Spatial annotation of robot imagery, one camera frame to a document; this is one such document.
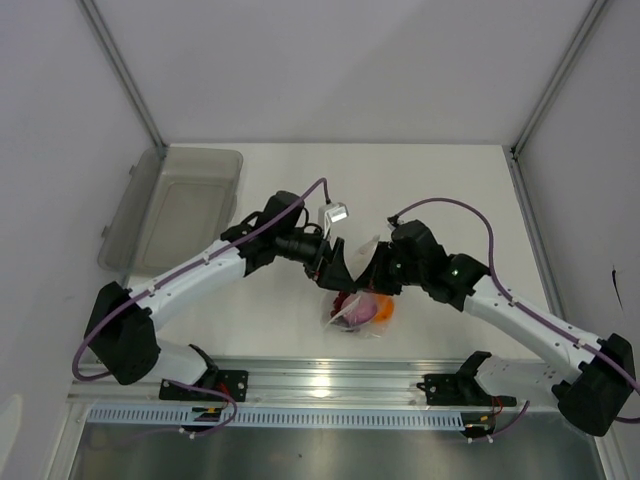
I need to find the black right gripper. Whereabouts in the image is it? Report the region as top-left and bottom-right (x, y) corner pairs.
(355, 241), (426, 296)

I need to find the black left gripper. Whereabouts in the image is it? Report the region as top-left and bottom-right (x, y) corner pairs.
(275, 225), (356, 294)

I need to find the dark red grape bunch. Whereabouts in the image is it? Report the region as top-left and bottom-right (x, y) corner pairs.
(326, 292), (374, 333)

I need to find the orange fruit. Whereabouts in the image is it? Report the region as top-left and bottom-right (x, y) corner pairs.
(373, 294), (395, 324)

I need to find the red onion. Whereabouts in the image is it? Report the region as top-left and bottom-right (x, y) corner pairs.
(339, 294), (377, 328)

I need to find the clear zip top bag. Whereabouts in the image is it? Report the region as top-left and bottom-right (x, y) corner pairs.
(320, 235), (395, 339)

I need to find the garlic bulb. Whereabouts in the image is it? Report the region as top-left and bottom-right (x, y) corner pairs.
(339, 294), (360, 316)

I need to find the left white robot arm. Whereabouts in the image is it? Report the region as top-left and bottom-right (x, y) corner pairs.
(81, 191), (352, 400)

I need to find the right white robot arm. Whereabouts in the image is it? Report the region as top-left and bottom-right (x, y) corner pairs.
(353, 220), (636, 437)

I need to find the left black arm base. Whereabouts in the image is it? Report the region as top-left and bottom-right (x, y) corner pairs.
(158, 370), (249, 402)

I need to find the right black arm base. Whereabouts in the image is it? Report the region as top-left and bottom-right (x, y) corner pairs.
(416, 373), (517, 407)

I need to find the clear grey plastic bin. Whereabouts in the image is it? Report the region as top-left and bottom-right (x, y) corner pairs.
(98, 146), (243, 276)

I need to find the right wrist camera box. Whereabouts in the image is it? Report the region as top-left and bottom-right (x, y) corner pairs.
(387, 215), (404, 230)

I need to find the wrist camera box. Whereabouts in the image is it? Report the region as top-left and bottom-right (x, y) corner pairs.
(318, 202), (349, 238)
(387, 215), (404, 230)

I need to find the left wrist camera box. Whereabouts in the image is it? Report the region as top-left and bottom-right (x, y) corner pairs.
(318, 202), (349, 238)

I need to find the aluminium mounting rail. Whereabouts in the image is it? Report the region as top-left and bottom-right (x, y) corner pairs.
(67, 355), (561, 404)

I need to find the slotted white cable duct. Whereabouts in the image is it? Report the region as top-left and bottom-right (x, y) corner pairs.
(87, 404), (465, 432)

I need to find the left aluminium frame post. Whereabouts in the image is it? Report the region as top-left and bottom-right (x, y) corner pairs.
(76, 0), (167, 151)

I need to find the aluminium frame post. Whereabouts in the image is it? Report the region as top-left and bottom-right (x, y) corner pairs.
(76, 0), (167, 151)
(510, 0), (612, 161)

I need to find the right aluminium frame post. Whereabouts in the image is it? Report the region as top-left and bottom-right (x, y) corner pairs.
(510, 0), (612, 161)

